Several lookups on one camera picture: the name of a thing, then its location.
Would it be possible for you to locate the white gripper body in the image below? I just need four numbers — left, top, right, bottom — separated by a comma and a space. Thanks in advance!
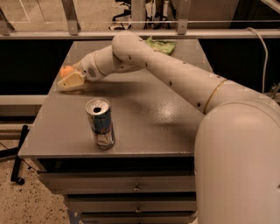
79, 52, 105, 81

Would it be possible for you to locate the orange fruit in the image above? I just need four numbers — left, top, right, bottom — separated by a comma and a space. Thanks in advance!
59, 66, 74, 78

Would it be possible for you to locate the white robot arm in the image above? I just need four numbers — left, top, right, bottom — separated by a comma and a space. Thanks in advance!
59, 31, 280, 224

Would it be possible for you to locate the blue silver drink can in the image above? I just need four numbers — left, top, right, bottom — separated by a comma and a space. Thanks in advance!
85, 97, 115, 150

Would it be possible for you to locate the metal glass railing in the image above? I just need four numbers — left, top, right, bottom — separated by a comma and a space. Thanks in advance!
0, 0, 280, 40

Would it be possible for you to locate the green chip bag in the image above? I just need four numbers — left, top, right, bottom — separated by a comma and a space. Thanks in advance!
145, 37, 177, 55

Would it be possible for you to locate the black office chair base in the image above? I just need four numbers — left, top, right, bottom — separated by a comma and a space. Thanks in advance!
109, 0, 131, 31

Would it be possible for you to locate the grey drawer cabinet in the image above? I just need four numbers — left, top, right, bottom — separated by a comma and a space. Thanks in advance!
17, 38, 214, 224

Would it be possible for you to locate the black chair base leg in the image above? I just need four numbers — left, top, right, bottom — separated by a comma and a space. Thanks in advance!
0, 125, 29, 186

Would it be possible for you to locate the white cable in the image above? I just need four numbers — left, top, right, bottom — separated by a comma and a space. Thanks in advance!
245, 26, 270, 95

